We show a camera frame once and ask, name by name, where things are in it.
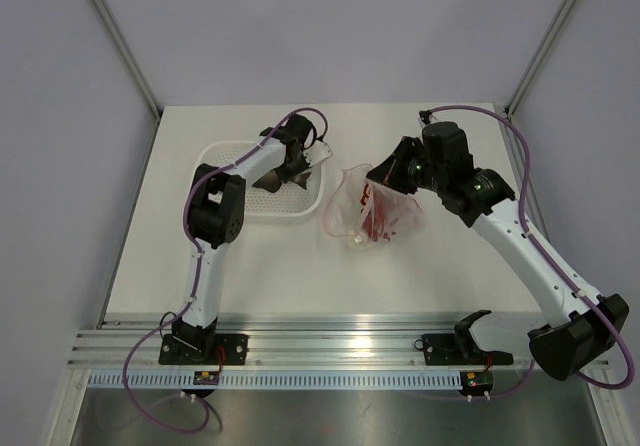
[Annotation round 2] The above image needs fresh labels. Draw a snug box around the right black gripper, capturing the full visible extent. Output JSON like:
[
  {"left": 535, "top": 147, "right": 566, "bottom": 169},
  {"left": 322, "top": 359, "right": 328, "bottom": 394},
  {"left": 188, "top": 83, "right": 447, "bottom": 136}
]
[{"left": 368, "top": 137, "right": 447, "bottom": 195}]

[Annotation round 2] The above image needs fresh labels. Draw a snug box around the clear zip top bag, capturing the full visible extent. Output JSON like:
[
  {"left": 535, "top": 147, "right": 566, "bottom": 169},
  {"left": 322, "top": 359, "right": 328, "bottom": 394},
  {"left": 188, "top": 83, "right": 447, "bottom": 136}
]
[{"left": 323, "top": 164, "right": 425, "bottom": 249}]

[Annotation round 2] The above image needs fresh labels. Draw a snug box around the red toy lobster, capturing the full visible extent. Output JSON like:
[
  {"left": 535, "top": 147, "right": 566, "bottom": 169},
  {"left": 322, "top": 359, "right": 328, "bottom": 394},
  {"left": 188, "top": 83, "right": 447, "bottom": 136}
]
[{"left": 360, "top": 183, "right": 408, "bottom": 243}]

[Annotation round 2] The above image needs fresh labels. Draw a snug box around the white plastic basket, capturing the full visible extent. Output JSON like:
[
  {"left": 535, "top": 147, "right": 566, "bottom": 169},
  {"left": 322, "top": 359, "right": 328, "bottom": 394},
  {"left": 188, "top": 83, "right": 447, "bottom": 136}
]
[{"left": 196, "top": 141, "right": 326, "bottom": 224}]

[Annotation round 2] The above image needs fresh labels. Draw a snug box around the grey toy fish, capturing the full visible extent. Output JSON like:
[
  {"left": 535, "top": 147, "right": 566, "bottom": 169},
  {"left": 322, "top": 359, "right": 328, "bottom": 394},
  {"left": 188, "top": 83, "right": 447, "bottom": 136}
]
[{"left": 253, "top": 166, "right": 312, "bottom": 194}]

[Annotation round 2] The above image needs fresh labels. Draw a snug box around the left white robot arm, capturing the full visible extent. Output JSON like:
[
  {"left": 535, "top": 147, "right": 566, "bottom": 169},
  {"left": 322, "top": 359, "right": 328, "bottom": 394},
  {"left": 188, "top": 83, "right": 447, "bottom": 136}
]
[{"left": 171, "top": 108, "right": 321, "bottom": 364}]

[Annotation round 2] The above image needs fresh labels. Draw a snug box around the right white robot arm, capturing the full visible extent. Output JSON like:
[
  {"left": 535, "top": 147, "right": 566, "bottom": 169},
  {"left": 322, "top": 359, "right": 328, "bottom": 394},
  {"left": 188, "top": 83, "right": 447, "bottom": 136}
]
[{"left": 367, "top": 121, "right": 636, "bottom": 390}]

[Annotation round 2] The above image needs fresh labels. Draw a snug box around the right small circuit board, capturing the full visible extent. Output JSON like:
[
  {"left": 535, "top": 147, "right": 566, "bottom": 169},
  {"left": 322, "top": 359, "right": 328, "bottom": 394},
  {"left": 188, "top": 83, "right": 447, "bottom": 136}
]
[{"left": 460, "top": 370, "right": 494, "bottom": 396}]

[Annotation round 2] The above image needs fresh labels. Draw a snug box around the small circuit board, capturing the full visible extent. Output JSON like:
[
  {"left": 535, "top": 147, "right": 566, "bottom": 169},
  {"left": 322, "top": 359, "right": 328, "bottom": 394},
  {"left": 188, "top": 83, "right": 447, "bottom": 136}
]
[
  {"left": 193, "top": 371, "right": 220, "bottom": 386},
  {"left": 460, "top": 370, "right": 494, "bottom": 396}
]

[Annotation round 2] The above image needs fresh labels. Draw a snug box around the left small circuit board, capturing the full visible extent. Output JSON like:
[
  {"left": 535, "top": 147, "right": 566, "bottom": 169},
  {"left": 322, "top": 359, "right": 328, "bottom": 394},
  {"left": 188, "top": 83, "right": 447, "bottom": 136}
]
[{"left": 193, "top": 371, "right": 220, "bottom": 386}]

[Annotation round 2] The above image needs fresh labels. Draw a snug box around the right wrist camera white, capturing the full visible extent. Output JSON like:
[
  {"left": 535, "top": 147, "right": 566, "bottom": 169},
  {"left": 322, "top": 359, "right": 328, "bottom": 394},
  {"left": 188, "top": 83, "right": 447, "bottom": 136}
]
[{"left": 418, "top": 110, "right": 438, "bottom": 126}]

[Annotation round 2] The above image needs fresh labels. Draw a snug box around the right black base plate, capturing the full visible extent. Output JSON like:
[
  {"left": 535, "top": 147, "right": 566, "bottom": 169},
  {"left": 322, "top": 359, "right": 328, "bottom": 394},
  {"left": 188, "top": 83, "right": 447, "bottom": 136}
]
[{"left": 413, "top": 333, "right": 514, "bottom": 367}]

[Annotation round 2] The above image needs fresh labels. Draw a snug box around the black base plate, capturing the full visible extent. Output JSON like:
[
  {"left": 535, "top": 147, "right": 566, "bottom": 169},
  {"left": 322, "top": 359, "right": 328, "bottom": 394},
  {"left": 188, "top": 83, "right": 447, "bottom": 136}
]
[
  {"left": 158, "top": 333, "right": 249, "bottom": 366},
  {"left": 413, "top": 333, "right": 514, "bottom": 367}
]

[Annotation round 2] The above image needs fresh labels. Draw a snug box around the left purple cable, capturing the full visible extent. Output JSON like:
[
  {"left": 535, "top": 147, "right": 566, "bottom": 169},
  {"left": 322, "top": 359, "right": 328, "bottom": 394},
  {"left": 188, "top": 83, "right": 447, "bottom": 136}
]
[{"left": 122, "top": 108, "right": 329, "bottom": 433}]

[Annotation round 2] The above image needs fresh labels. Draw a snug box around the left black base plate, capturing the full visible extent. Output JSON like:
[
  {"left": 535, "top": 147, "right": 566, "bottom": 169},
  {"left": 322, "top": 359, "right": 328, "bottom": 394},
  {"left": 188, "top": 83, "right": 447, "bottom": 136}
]
[{"left": 158, "top": 333, "right": 249, "bottom": 366}]

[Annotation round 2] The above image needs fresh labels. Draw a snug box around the left aluminium frame post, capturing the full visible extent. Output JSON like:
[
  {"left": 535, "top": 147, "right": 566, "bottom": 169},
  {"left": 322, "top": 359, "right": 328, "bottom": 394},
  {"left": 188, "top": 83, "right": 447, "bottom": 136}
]
[{"left": 88, "top": 0, "right": 163, "bottom": 123}]

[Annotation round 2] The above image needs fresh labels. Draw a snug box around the aluminium frame post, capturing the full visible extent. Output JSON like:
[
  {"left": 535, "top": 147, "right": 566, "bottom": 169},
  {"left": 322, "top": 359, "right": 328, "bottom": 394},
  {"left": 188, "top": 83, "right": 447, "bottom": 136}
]
[
  {"left": 504, "top": 0, "right": 580, "bottom": 119},
  {"left": 88, "top": 0, "right": 163, "bottom": 123}
]

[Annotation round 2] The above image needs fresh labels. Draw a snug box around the right aluminium frame post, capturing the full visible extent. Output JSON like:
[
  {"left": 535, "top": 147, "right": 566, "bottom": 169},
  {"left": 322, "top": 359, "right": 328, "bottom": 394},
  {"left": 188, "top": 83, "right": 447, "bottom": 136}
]
[{"left": 504, "top": 0, "right": 580, "bottom": 119}]

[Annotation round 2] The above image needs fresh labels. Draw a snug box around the aluminium mounting rail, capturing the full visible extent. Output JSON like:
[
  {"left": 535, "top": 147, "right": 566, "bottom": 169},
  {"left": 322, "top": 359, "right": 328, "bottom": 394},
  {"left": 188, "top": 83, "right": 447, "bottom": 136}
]
[{"left": 67, "top": 310, "right": 609, "bottom": 370}]

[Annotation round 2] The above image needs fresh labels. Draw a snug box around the white slotted cable duct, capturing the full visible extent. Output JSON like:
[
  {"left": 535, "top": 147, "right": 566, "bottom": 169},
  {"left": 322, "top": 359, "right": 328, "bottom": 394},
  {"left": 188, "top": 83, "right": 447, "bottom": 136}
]
[{"left": 88, "top": 370, "right": 462, "bottom": 391}]

